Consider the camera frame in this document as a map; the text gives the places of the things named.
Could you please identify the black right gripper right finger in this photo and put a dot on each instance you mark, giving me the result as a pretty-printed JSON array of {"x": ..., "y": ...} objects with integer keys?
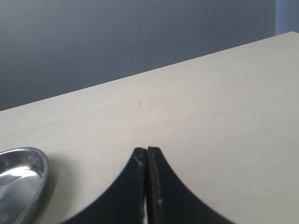
[{"x": 169, "y": 201}]

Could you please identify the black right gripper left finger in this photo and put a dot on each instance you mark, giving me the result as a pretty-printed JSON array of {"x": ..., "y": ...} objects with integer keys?
[{"x": 123, "y": 201}]

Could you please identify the round steel plate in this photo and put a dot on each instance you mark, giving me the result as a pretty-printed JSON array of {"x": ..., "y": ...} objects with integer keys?
[{"x": 24, "y": 172}]

